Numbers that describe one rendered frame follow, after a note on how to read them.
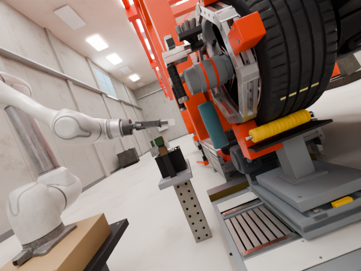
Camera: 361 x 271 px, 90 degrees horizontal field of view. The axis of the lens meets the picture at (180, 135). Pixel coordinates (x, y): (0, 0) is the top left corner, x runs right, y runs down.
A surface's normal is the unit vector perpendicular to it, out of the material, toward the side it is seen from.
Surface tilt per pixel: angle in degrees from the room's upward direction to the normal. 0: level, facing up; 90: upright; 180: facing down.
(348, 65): 90
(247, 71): 90
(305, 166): 90
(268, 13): 86
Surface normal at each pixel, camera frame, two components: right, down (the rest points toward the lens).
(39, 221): 0.65, -0.16
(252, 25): 0.00, 0.03
